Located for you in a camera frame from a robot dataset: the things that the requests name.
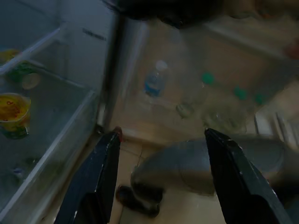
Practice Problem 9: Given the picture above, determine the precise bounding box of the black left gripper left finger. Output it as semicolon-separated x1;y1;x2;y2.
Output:
55;131;121;224

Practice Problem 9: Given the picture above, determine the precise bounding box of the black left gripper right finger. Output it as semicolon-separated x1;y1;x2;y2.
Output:
205;127;293;224

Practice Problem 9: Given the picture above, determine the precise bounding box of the clear fridge door shelf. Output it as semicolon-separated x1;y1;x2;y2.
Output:
0;24;99;224

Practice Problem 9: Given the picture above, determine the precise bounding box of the silver fridge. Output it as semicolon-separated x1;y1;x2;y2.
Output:
0;0;299;150

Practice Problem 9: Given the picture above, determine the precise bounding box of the black robot foot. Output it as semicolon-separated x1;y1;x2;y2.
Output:
117;182;163;218

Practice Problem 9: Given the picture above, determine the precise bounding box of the clear bottle green cap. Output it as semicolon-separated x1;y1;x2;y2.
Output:
203;85;249;131
254;93;266;105
175;71;216;119

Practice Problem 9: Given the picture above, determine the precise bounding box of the yellow foil-lid cup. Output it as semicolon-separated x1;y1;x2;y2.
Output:
0;92;32;140
0;49;21;65

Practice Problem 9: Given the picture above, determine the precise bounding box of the blue label water bottle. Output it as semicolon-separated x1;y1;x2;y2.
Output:
143;60;171;98

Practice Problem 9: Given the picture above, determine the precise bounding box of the green cup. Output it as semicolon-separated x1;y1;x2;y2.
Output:
6;60;43;91

